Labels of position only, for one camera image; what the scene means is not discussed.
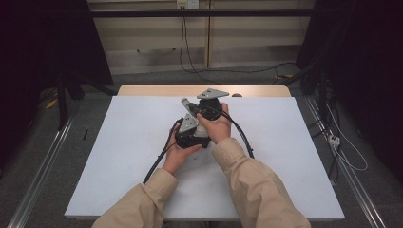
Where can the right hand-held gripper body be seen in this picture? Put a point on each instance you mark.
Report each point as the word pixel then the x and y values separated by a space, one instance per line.
pixel 210 107

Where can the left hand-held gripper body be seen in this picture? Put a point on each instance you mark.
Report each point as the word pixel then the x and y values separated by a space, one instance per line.
pixel 190 139

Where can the person's left hand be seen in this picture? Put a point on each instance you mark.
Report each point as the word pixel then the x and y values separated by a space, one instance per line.
pixel 176 156

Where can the person's right hand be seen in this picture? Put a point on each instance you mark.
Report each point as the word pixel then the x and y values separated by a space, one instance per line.
pixel 218 129

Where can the wooden table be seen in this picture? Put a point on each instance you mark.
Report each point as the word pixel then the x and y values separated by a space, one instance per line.
pixel 158 90

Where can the white table mat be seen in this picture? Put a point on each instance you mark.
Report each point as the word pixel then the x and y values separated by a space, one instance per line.
pixel 285 152

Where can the black horizontal bar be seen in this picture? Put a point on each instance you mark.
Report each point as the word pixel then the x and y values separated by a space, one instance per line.
pixel 202 12

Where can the small black stick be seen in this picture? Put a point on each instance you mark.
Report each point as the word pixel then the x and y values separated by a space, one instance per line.
pixel 85 134

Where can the black metal stand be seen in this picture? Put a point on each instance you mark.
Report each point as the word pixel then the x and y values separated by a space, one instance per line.
pixel 61 104
pixel 321 91

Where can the white power strip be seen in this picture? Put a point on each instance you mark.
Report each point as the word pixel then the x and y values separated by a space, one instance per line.
pixel 334 140

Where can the yellow floor tape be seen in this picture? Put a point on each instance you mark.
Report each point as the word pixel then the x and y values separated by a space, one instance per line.
pixel 51 103

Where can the dark curtain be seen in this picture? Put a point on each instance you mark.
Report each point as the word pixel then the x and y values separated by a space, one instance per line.
pixel 44 41
pixel 367 63

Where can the white wall socket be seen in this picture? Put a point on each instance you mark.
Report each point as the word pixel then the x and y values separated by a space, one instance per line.
pixel 187 3

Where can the aluminium rail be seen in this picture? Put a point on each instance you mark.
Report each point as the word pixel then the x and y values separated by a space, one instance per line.
pixel 41 167
pixel 348 171

